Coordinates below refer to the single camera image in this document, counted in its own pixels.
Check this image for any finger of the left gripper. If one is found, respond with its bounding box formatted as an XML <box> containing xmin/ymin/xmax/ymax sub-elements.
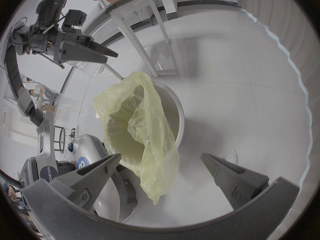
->
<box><xmin>62</xmin><ymin>40</ymin><xmax>108</xmax><ymax>64</ymax></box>
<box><xmin>87</xmin><ymin>41</ymin><xmax>119</xmax><ymax>58</ymax></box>

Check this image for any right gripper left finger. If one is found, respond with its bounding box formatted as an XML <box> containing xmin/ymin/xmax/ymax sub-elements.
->
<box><xmin>56</xmin><ymin>153</ymin><xmax>122</xmax><ymax>211</ymax></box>

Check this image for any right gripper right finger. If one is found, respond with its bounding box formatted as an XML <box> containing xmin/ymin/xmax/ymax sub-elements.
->
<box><xmin>200</xmin><ymin>152</ymin><xmax>270</xmax><ymax>211</ymax></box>

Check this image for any yellow plastic bag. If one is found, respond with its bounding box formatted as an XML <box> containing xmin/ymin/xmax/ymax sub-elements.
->
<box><xmin>93</xmin><ymin>71</ymin><xmax>180</xmax><ymax>206</ymax></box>

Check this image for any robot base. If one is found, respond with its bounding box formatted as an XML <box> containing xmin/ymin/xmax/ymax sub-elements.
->
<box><xmin>19</xmin><ymin>133</ymin><xmax>139</xmax><ymax>224</ymax></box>

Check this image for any white trash bin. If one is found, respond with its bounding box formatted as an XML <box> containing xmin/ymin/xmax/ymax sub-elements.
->
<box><xmin>105</xmin><ymin>81</ymin><xmax>186</xmax><ymax>147</ymax></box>

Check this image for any white chair grey padding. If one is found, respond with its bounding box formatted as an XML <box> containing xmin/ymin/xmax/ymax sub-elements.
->
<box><xmin>85</xmin><ymin>0</ymin><xmax>181</xmax><ymax>81</ymax></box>

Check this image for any person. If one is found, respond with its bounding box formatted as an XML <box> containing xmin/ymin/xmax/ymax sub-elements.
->
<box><xmin>26</xmin><ymin>78</ymin><xmax>60</xmax><ymax>109</ymax></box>

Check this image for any pale grey sofa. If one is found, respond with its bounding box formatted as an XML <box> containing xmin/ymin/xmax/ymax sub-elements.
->
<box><xmin>82</xmin><ymin>0</ymin><xmax>160</xmax><ymax>34</ymax></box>

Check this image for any beige curtain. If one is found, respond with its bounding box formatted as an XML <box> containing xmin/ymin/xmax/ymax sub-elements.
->
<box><xmin>236</xmin><ymin>0</ymin><xmax>317</xmax><ymax>187</ymax></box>

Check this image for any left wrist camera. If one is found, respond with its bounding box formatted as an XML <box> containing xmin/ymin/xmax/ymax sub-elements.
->
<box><xmin>61</xmin><ymin>9</ymin><xmax>88</xmax><ymax>34</ymax></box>

